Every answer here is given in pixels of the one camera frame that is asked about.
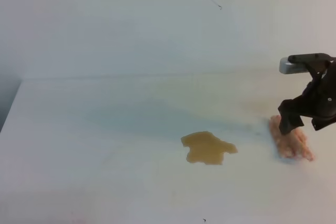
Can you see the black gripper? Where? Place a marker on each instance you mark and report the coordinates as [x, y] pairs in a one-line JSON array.
[[317, 101]]

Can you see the pink white rag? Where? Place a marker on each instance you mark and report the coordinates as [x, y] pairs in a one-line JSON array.
[[292, 145]]

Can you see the brown coffee stain puddle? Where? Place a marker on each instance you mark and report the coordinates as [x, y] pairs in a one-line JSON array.
[[205, 147]]

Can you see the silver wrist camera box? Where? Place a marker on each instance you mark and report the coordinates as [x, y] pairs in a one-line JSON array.
[[313, 63]]

